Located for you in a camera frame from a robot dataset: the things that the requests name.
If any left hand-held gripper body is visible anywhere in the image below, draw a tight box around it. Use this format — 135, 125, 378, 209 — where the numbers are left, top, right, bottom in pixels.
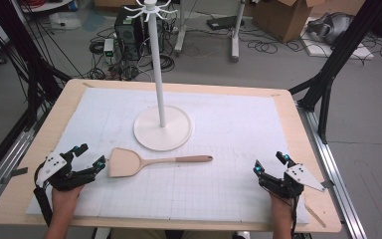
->
34, 149, 85, 192

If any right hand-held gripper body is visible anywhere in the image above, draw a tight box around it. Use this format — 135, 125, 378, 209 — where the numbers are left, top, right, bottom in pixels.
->
259, 162, 327, 200

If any wooden spatula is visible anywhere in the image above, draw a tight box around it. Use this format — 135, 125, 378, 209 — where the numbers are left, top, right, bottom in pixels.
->
107, 146, 214, 179

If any person's right hand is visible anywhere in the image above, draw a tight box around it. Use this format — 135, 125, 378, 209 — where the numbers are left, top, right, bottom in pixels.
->
269, 192, 295, 220

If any person's left hand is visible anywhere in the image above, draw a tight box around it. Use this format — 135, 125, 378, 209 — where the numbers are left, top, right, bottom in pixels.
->
50, 184, 86, 217

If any white grid mat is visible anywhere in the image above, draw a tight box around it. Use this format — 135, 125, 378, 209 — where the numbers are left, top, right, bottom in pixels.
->
26, 87, 310, 224

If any white hook stand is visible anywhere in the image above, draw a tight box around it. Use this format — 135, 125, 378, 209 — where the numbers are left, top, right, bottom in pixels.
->
123, 0, 194, 152

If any small white electronic box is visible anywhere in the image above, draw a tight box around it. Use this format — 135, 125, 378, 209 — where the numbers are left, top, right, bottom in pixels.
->
102, 37, 115, 65

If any black computer tower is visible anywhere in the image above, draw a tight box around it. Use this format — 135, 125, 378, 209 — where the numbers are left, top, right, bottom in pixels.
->
113, 5, 165, 63

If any white foam board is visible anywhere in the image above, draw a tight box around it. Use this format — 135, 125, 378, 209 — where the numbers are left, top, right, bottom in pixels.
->
299, 32, 376, 62

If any clear plastic bag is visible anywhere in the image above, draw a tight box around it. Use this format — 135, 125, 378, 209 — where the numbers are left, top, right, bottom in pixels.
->
47, 11, 83, 31

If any white metal stand leg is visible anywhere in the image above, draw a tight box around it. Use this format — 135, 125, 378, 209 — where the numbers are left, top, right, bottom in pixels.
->
230, 0, 247, 64
173, 0, 189, 55

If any grey bag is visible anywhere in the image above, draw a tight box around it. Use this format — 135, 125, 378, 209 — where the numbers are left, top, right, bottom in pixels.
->
305, 12, 355, 46

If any large cardboard box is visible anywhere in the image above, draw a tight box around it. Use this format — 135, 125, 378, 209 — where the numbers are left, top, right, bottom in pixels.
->
252, 0, 316, 44

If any flat black device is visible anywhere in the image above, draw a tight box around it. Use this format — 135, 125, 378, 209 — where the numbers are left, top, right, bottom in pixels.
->
206, 15, 246, 32

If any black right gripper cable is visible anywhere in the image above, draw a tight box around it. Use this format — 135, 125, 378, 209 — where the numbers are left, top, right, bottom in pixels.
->
289, 195, 300, 239

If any aluminium rail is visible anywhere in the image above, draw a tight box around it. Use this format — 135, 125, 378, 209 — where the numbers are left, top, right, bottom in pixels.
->
0, 109, 49, 218
297, 106, 368, 239

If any black floor cable bundle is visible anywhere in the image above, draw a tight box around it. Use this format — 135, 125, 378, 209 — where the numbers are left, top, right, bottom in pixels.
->
244, 29, 300, 56
88, 27, 115, 81

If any black frame post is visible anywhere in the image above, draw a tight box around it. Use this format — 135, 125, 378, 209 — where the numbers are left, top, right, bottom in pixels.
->
287, 0, 382, 145
0, 0, 73, 124

